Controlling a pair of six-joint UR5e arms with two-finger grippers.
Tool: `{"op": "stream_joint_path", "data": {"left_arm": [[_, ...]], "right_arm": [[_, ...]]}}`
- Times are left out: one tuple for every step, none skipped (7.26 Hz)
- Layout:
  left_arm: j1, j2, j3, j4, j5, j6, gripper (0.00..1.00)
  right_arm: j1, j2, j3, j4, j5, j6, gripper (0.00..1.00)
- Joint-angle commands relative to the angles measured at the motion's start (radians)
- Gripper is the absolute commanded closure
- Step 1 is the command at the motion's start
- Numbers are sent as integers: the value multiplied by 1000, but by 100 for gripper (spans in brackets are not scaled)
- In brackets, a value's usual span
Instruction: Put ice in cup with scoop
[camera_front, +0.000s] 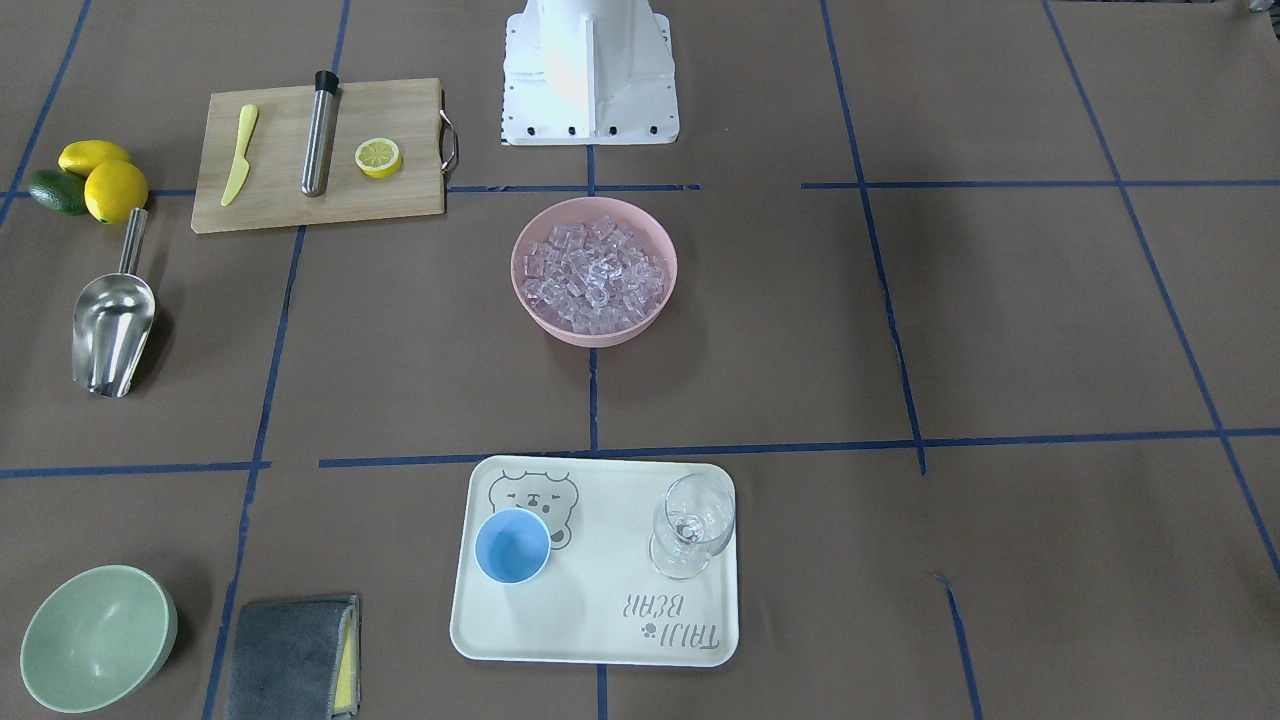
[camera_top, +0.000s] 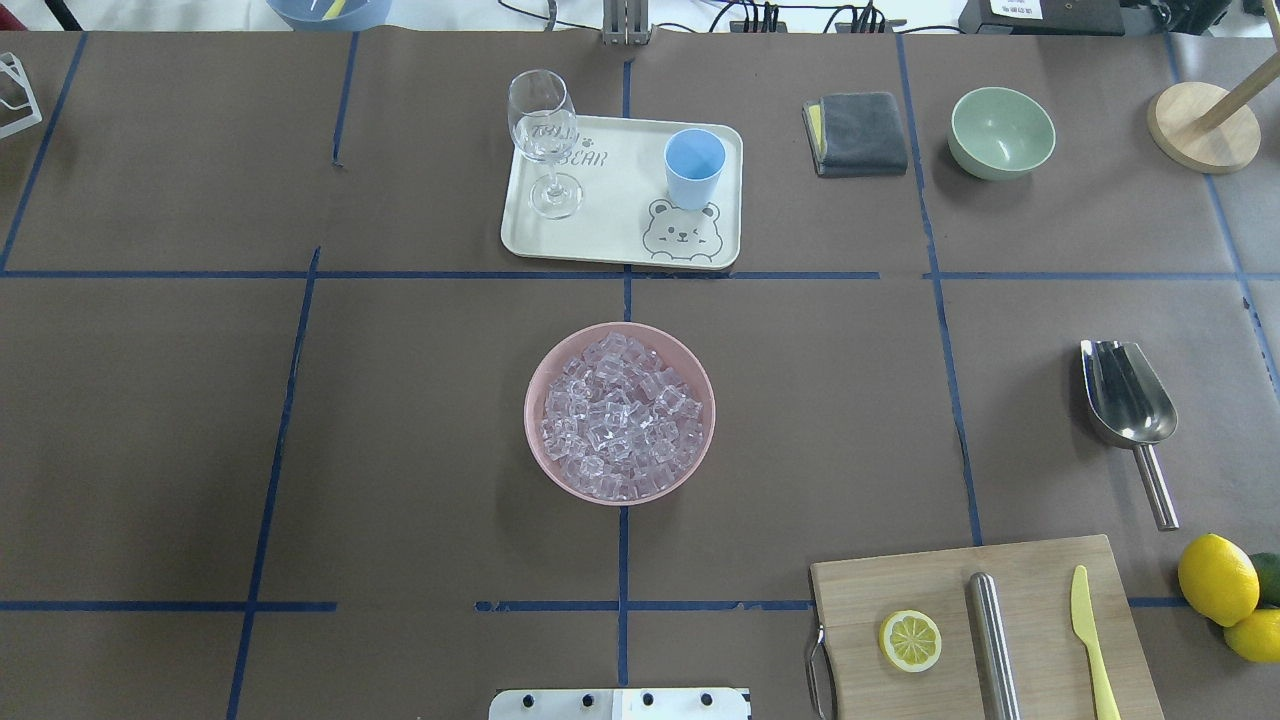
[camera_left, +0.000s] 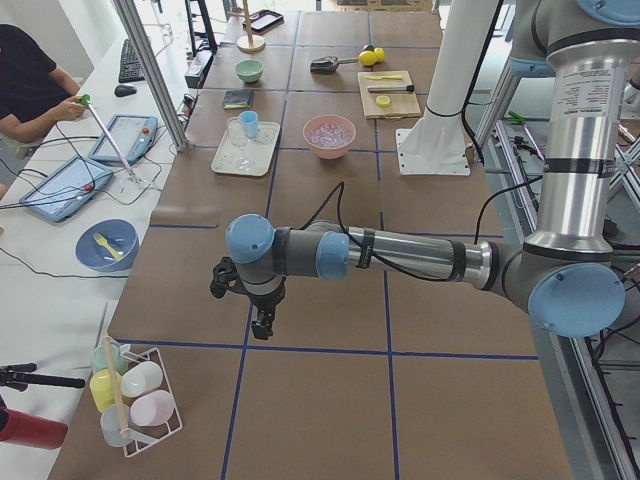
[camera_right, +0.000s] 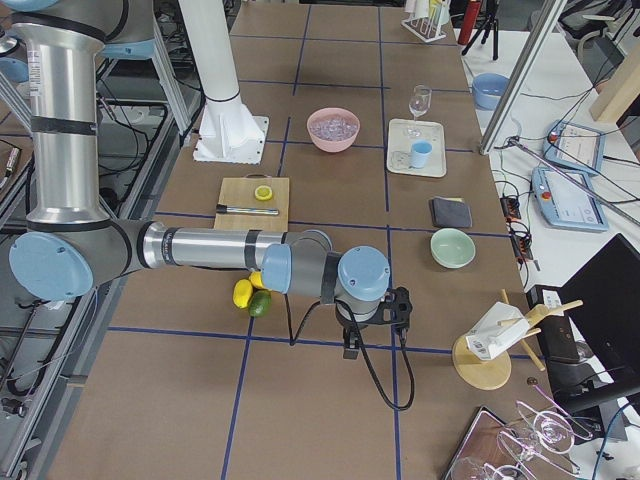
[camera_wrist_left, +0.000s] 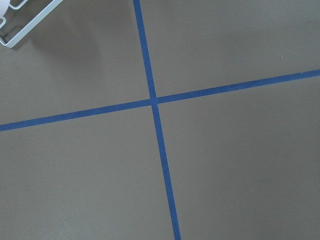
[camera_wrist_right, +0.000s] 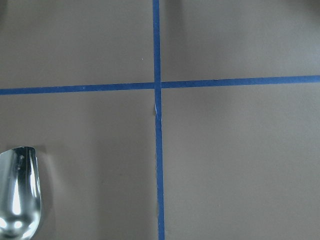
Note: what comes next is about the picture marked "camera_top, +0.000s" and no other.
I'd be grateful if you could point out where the metal ice scoop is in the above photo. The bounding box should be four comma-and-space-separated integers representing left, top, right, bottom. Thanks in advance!
1079, 340, 1181, 532

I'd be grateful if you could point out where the clear ice cubes pile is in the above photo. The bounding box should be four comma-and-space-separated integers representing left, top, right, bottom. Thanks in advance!
541, 333, 707, 501

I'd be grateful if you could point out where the light blue cup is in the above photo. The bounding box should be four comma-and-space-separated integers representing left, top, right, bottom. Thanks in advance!
663, 128, 727, 210

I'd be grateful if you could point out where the pink bowl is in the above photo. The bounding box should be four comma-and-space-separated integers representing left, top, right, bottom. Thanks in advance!
524, 322, 717, 507

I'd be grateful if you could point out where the cream bear tray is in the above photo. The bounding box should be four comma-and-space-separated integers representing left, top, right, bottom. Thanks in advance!
500, 115, 742, 272

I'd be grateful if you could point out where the clear wine glass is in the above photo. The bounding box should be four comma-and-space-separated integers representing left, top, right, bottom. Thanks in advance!
507, 68, 582, 220

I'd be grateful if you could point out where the grey folded cloth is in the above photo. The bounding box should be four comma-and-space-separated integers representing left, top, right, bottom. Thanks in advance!
803, 92, 909, 178

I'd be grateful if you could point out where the lemon half slice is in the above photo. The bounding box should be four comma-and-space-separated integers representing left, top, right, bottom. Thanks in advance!
878, 609, 943, 673

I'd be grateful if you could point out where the green bowl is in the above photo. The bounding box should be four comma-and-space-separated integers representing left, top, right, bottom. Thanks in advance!
947, 87, 1057, 181

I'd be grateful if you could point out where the steel cylinder rod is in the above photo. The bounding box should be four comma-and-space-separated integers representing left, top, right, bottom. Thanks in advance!
966, 571, 1021, 719

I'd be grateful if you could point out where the blue bowl with fork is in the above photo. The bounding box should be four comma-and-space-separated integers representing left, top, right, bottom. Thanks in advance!
268, 0, 393, 32

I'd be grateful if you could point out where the yellow plastic knife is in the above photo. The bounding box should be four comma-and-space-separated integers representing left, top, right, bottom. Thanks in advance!
1069, 565, 1121, 719

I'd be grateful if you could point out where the wooden cutting board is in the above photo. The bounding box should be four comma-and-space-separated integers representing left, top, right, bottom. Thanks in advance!
809, 534, 1166, 720

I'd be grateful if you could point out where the wooden mug tree stand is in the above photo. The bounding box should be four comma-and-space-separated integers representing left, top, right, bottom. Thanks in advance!
1146, 54, 1279, 174

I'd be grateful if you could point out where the yellow lemon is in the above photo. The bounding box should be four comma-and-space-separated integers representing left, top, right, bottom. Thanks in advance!
1178, 533, 1260, 628
1222, 609, 1280, 664

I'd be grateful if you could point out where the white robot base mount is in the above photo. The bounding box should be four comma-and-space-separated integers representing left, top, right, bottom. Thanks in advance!
488, 687, 753, 719

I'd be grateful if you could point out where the white wire cup rack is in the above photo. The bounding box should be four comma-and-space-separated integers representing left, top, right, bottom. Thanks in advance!
1, 53, 44, 138

